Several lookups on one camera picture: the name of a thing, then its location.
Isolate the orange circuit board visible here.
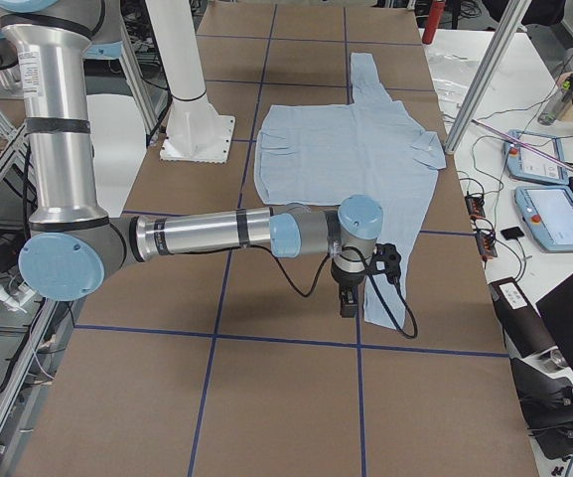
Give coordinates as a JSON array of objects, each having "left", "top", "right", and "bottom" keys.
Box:
[
  {"left": 465, "top": 194, "right": 486, "bottom": 218},
  {"left": 475, "top": 230, "right": 498, "bottom": 261}
]

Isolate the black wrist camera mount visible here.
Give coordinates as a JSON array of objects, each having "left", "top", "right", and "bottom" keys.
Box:
[{"left": 369, "top": 243, "right": 401, "bottom": 286}]

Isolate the near blue teach pendant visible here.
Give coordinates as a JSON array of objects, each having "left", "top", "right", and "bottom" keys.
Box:
[{"left": 513, "top": 185, "right": 573, "bottom": 252}]

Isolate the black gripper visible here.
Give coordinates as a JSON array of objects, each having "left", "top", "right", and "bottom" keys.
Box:
[{"left": 331, "top": 267, "right": 363, "bottom": 318}]

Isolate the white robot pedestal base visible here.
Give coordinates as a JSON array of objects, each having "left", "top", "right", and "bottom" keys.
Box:
[{"left": 146, "top": 0, "right": 235, "bottom": 163}]

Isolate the blue teach pendant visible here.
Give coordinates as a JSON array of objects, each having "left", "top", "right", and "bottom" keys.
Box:
[
  {"left": 503, "top": 129, "right": 569, "bottom": 186},
  {"left": 513, "top": 185, "right": 573, "bottom": 252}
]

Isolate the clear plastic bag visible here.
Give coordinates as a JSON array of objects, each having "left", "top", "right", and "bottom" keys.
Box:
[{"left": 425, "top": 47, "right": 480, "bottom": 121}]

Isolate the light blue button-up shirt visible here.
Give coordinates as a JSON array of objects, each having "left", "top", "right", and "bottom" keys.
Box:
[{"left": 254, "top": 52, "right": 447, "bottom": 330}]

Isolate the red water bottle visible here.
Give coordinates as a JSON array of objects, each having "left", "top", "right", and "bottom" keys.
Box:
[{"left": 422, "top": 0, "right": 446, "bottom": 45}]

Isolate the black grey cylinder device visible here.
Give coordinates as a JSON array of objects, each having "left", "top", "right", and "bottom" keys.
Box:
[{"left": 489, "top": 277, "right": 573, "bottom": 459}]

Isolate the aluminium frame rail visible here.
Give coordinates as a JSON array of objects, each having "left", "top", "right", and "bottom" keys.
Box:
[{"left": 0, "top": 109, "right": 77, "bottom": 476}]

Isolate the far blue teach pendant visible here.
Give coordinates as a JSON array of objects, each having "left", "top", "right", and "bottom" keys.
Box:
[{"left": 503, "top": 129, "right": 569, "bottom": 186}]

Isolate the green capped drink bottle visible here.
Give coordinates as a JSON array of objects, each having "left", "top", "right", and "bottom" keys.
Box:
[{"left": 537, "top": 72, "right": 573, "bottom": 125}]

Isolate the aluminium frame post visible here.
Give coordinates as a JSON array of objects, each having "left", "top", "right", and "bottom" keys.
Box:
[{"left": 444, "top": 0, "right": 530, "bottom": 154}]

